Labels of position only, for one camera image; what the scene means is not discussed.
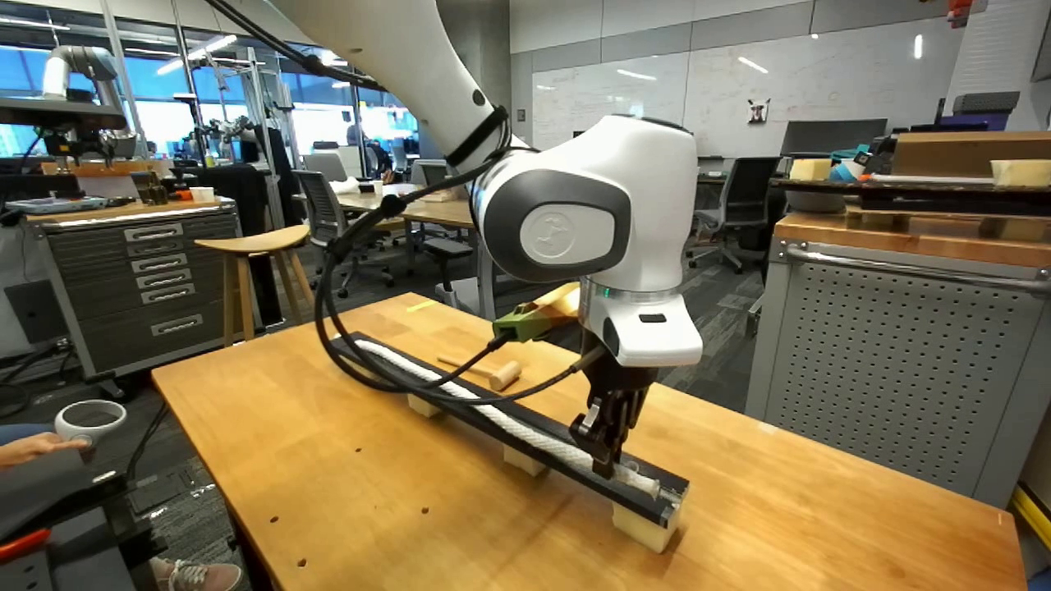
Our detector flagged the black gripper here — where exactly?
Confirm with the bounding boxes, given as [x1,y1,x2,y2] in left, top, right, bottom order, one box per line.
[567,361,660,484]

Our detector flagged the person forearm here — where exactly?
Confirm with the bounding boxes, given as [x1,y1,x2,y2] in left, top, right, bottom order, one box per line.
[0,429,100,476]

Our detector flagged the long black board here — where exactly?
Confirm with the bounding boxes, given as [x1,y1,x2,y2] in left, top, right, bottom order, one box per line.
[326,327,694,535]

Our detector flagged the pale wooden support block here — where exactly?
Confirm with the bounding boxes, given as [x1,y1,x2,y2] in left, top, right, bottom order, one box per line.
[608,503,685,556]
[499,439,553,479]
[403,389,444,423]

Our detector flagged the dark office chair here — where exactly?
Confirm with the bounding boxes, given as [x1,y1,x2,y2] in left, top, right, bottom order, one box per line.
[694,154,786,275]

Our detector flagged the grey perforated cabinet wooden top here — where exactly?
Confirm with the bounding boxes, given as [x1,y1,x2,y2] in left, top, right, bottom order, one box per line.
[747,211,1051,508]

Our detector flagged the wooden meeting table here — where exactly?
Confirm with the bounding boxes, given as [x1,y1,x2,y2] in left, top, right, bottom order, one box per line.
[332,177,479,233]

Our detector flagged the cream foam block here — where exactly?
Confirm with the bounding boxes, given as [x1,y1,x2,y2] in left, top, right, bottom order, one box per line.
[786,156,839,188]
[990,156,1051,194]

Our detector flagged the grey mesh office chair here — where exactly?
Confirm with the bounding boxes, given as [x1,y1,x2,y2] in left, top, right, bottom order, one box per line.
[293,166,382,303]

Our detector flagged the teal object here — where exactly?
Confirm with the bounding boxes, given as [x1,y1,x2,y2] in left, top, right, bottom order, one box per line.
[826,140,881,188]

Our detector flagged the grey monitor back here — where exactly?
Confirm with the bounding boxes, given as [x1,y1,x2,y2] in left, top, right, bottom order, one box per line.
[780,116,894,165]

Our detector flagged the wooden stool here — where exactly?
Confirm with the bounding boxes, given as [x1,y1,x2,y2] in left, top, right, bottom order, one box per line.
[194,219,326,343]

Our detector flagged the black tray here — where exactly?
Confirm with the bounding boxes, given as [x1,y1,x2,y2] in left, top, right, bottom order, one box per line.
[773,174,1051,219]

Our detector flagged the grey sneaker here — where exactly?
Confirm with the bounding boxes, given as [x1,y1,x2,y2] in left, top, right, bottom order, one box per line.
[145,551,246,591]

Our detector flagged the flat wooden box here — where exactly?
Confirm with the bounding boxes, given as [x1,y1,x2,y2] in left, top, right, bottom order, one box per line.
[891,131,1051,181]

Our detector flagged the grey drawer cabinet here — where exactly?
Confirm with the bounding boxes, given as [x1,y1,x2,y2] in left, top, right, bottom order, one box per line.
[27,194,245,380]

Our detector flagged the white tape roll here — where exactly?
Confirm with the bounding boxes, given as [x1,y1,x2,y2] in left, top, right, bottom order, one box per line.
[50,397,133,443]

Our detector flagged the wall whiteboard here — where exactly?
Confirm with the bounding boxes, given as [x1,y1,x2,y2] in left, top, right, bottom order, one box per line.
[528,17,958,156]

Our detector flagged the red handle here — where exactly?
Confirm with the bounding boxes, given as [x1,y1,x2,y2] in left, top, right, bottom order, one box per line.
[0,526,53,567]

